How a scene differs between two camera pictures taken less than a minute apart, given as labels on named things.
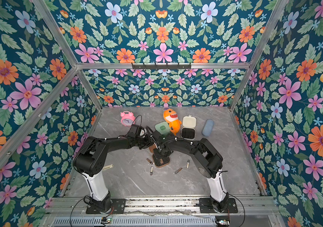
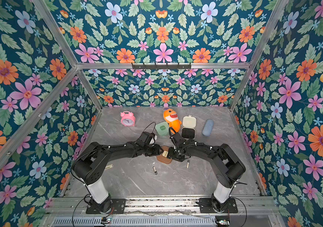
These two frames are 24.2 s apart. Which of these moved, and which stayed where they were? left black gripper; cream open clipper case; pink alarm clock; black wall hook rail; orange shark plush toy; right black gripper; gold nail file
Moved: right black gripper; left black gripper
Stayed: gold nail file; pink alarm clock; cream open clipper case; orange shark plush toy; black wall hook rail
